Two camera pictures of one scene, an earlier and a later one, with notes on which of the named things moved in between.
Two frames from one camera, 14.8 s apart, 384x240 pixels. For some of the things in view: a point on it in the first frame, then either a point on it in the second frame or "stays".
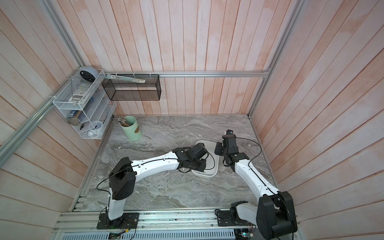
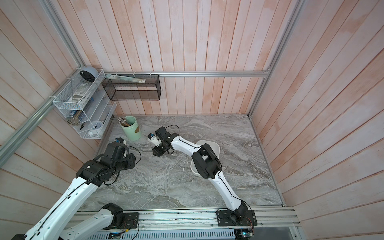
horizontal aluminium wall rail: x=192 y=72 stays
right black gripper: x=220 y=145 → x=157 y=152
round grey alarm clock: x=89 y=73 stays
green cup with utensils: x=130 y=127 stays
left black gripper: x=202 y=166 → x=131 y=160
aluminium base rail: x=195 y=224 stays
